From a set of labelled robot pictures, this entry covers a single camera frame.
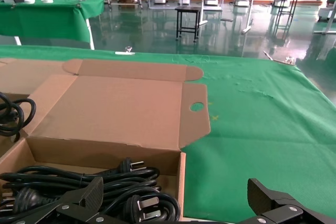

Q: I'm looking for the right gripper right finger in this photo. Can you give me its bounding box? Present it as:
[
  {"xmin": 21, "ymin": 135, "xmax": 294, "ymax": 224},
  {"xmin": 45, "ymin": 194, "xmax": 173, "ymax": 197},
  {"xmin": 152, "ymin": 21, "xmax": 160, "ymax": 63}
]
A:
[{"xmin": 236, "ymin": 178, "xmax": 336, "ymax": 224}]

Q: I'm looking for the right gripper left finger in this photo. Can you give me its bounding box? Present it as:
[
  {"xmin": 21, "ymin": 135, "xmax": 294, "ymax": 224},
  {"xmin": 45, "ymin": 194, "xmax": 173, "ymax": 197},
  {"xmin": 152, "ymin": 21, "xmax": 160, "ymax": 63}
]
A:
[{"xmin": 0, "ymin": 176, "xmax": 125, "ymax": 224}]

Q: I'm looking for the black power cable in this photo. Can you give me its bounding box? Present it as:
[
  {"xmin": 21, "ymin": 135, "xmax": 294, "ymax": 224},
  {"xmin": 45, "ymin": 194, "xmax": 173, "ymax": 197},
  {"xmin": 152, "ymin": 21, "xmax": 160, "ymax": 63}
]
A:
[
  {"xmin": 99, "ymin": 182, "xmax": 182, "ymax": 224},
  {"xmin": 0, "ymin": 157, "xmax": 161, "ymax": 190},
  {"xmin": 0, "ymin": 92, "xmax": 37, "ymax": 143},
  {"xmin": 0, "ymin": 166, "xmax": 87, "ymax": 224}
]

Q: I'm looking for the narrow brown cardboard box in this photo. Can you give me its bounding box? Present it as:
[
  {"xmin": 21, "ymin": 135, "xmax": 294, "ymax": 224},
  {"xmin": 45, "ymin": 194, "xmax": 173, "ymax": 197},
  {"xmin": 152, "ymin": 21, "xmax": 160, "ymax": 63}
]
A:
[{"xmin": 0, "ymin": 58, "xmax": 212, "ymax": 224}]

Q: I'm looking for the wide brown cardboard box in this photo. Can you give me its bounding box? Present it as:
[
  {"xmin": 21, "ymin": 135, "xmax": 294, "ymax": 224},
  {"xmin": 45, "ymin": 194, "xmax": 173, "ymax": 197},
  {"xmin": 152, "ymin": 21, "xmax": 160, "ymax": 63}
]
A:
[{"xmin": 0, "ymin": 57, "xmax": 66, "ymax": 154}]

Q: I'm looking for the green tablecloth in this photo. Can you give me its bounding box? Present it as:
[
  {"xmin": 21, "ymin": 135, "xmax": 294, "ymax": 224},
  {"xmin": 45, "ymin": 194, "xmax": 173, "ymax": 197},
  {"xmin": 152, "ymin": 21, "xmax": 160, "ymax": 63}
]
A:
[{"xmin": 0, "ymin": 45, "xmax": 336, "ymax": 223}]

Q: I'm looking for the metal tablecloth clip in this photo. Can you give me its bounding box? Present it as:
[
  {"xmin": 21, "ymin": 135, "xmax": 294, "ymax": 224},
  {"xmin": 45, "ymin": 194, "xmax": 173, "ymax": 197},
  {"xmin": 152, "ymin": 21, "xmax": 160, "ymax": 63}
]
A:
[
  {"xmin": 114, "ymin": 46, "xmax": 136, "ymax": 56},
  {"xmin": 263, "ymin": 50, "xmax": 296, "ymax": 66}
]

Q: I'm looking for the green covered background table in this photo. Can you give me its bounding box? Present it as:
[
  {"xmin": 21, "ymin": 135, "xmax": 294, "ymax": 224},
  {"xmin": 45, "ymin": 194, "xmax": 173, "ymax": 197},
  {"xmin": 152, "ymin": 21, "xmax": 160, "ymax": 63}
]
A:
[{"xmin": 0, "ymin": 0, "xmax": 106, "ymax": 50}]

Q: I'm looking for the low black stool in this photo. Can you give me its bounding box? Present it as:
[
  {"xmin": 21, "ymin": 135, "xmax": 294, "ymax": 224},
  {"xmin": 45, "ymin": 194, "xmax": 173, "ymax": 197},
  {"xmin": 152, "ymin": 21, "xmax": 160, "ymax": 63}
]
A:
[{"xmin": 175, "ymin": 5, "xmax": 202, "ymax": 43}]

